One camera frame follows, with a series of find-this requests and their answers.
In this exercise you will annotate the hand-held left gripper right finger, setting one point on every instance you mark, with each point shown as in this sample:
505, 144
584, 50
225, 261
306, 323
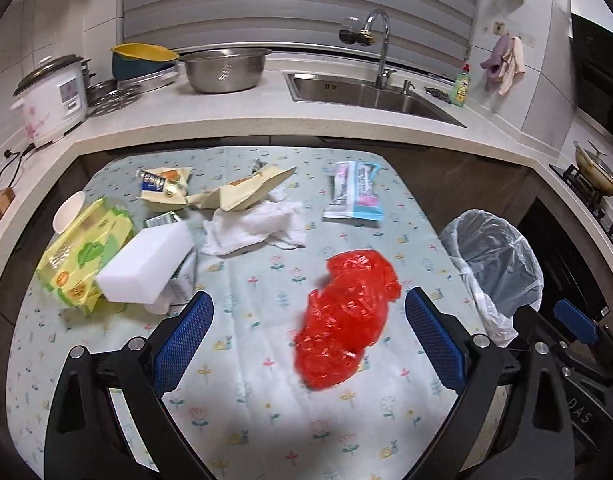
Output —
436, 340

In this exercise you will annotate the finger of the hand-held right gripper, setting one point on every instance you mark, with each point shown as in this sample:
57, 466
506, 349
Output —
576, 321
531, 322

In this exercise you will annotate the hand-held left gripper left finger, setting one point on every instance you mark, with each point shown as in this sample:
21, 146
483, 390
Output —
184, 340

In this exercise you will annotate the trash bin with clear liner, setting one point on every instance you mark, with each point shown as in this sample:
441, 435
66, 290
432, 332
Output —
491, 260

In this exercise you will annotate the red plastic bag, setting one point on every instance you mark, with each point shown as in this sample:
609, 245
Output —
346, 320

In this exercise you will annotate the yellow green wet wipes packet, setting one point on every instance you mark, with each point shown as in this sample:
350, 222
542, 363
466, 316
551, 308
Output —
81, 255

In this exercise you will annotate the white tissue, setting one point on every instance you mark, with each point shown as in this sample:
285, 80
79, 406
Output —
251, 225

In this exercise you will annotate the cream snack bag blue label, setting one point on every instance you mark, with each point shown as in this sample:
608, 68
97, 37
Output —
161, 187

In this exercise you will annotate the blue pink white packet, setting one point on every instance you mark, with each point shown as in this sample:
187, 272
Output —
354, 195

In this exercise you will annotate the small white carton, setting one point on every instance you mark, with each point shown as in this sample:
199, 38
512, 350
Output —
182, 285

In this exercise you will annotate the black built-in oven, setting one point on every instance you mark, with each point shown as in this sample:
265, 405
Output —
561, 250

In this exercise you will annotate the white foam sponge block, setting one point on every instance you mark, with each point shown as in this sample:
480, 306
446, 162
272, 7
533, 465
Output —
146, 260

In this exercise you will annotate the floral tablecloth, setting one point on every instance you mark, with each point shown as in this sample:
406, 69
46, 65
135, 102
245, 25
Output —
266, 270

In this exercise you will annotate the black gas stove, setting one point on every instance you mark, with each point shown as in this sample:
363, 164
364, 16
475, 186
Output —
583, 187

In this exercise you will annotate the cream pan with lid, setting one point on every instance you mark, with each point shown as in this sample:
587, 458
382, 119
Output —
598, 172

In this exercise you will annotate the brown base cabinet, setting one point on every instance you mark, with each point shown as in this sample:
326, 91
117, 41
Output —
461, 180

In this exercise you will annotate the small white bowl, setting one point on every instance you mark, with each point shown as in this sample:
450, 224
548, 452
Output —
69, 210

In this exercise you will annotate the green dish soap bottle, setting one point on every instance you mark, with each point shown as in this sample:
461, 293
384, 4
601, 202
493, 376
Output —
461, 90

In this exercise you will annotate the dark scouring pad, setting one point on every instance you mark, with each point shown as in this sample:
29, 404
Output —
439, 95

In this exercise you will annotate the metal steamer rack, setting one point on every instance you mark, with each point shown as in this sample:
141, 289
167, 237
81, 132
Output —
111, 97

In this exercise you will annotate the sink soap dispenser nozzle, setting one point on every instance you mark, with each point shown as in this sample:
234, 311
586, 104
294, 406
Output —
409, 87

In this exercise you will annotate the beige cloth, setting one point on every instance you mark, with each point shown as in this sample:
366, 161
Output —
513, 65

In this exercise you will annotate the metal tray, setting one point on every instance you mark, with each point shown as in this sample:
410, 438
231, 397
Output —
156, 81

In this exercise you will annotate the black range hood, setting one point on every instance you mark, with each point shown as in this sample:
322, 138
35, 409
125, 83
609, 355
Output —
598, 60

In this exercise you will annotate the stainless steel sink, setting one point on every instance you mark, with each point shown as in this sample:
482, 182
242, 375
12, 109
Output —
346, 92

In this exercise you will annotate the purple cloth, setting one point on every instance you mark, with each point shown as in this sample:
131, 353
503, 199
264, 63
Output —
496, 55

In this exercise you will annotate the stainless steel colander bowl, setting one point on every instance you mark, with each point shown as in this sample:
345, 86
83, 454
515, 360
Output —
221, 72

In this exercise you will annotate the white rice cooker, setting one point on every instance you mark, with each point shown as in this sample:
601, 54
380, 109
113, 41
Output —
51, 100

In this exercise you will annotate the yellow blue colander basin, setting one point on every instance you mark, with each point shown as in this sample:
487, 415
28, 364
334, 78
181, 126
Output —
136, 65

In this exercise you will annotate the chrome faucet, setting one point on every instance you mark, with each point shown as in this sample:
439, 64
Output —
384, 50

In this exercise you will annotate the grey window blind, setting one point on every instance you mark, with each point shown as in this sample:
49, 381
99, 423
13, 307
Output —
286, 0

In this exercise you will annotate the small wall hook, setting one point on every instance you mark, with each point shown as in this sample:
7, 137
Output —
498, 27

